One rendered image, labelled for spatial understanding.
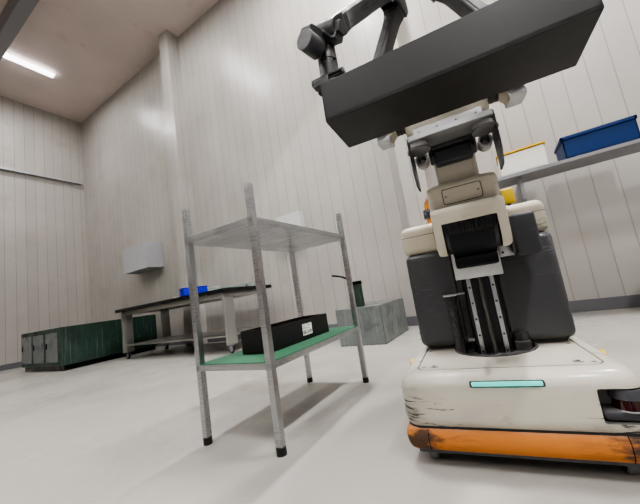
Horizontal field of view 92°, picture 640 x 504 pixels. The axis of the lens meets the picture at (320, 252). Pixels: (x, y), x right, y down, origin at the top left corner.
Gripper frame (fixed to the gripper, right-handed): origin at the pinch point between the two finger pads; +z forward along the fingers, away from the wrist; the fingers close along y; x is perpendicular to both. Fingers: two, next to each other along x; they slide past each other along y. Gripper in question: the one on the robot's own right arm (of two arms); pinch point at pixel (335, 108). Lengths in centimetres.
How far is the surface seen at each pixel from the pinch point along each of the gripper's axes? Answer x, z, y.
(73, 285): 385, -77, -935
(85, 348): 232, 80, -584
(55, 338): 199, 56, -607
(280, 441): 25, 105, -51
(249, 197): 23, 7, -51
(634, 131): 255, -46, 170
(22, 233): 282, -211, -945
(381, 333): 231, 96, -64
